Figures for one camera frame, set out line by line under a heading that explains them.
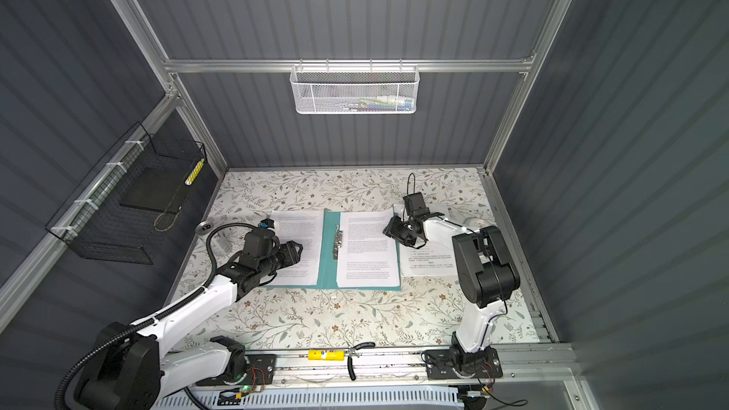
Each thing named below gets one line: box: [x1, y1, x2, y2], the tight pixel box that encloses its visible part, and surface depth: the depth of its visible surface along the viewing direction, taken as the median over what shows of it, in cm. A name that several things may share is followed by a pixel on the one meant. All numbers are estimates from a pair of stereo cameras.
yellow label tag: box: [307, 349, 345, 361], surface depth 76 cm
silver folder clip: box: [333, 223, 344, 261], surface depth 98 cm
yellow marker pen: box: [184, 158, 206, 187], surface depth 82 cm
